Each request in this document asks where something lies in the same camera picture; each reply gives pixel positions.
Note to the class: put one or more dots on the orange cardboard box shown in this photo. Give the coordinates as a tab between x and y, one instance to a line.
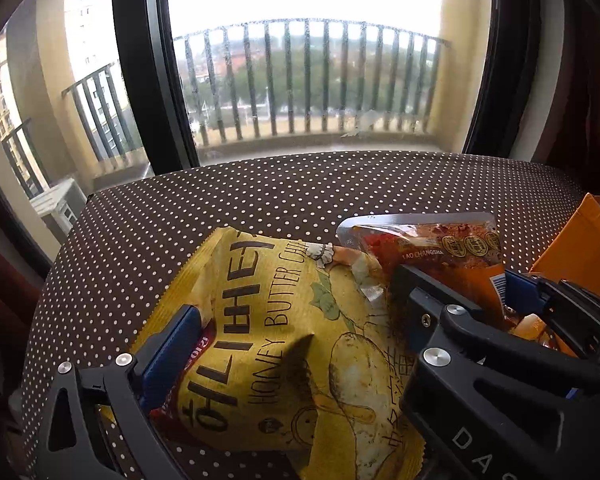
585	245

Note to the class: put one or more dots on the balcony railing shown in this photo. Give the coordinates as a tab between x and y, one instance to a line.
307	20

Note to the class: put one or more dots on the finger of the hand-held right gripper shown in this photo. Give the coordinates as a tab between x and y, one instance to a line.
430	310
520	295

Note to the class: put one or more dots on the brown curtain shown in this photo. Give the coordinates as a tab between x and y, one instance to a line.
595	85
0	310

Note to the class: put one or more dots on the yellow potato chip bag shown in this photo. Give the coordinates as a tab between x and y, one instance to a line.
280	320

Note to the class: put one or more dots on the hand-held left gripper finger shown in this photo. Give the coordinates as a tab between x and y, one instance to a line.
175	345

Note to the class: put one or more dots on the white outdoor air conditioner unit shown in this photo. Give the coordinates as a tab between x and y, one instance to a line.
60	205

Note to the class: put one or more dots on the black window frame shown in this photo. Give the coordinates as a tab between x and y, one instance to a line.
145	60

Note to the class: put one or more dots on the brown polka dot tablecloth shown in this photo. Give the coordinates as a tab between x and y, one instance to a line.
205	200

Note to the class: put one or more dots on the red foil snack packet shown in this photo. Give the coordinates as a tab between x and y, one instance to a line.
430	250

